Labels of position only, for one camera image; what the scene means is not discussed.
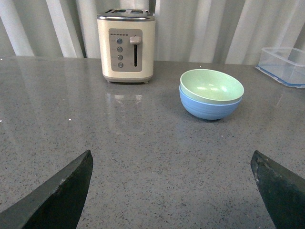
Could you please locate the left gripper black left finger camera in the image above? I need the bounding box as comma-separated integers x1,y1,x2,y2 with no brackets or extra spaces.
0,150,93,229

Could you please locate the green bowl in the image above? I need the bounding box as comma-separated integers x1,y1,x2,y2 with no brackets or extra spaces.
180,69,244,104

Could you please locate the blue bowl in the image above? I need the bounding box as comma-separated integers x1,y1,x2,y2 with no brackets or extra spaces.
179,86,242,120

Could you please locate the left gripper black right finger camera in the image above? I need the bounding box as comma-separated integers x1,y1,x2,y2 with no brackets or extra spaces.
250,150,305,229

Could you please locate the clear plastic food container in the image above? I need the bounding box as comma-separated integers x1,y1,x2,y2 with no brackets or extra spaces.
256,47,305,88

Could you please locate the cream two-slot toaster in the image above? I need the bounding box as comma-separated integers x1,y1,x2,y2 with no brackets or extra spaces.
97,9,156,83

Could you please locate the white curtain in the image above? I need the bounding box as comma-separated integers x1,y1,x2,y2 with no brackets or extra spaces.
0,0,305,65

